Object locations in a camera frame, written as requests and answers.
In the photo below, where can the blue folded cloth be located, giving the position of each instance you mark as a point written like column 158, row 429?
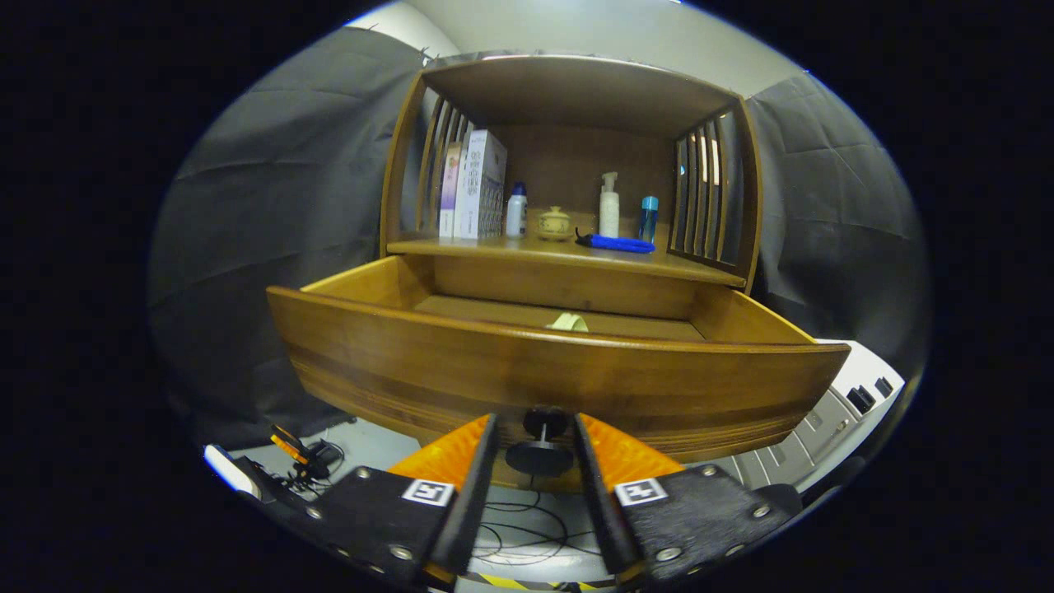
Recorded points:
column 617, row 244

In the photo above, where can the white patterned box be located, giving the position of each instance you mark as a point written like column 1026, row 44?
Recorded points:
column 482, row 185

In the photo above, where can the white drawer unit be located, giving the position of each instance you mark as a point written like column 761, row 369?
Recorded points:
column 856, row 371

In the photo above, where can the yellow lidded teacup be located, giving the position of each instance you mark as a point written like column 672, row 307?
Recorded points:
column 554, row 225

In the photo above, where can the yellow black floor tape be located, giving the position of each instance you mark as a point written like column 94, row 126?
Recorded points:
column 502, row 583

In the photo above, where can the brown wooden cabinet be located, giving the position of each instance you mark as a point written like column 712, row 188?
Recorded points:
column 576, row 91

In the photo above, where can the white pump bottle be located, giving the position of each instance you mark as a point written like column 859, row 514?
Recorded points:
column 609, row 214

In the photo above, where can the orange black device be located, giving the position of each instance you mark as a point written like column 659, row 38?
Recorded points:
column 292, row 449

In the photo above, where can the brown wooden drawer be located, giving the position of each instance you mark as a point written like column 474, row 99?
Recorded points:
column 535, row 375

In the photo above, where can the black backdrop cloth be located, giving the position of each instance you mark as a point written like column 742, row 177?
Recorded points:
column 263, row 231

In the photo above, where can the purple pink book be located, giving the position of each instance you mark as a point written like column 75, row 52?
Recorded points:
column 450, row 189

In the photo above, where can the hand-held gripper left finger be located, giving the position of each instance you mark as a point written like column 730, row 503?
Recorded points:
column 473, row 502

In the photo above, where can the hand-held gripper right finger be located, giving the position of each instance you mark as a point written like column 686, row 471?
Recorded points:
column 599, row 502

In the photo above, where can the brown wooden countertop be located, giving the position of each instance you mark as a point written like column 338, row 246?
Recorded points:
column 568, row 249

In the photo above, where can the white bottle blue cap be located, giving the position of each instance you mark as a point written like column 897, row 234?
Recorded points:
column 516, row 216

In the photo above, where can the teal slim bottle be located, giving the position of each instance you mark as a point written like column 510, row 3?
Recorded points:
column 649, row 221

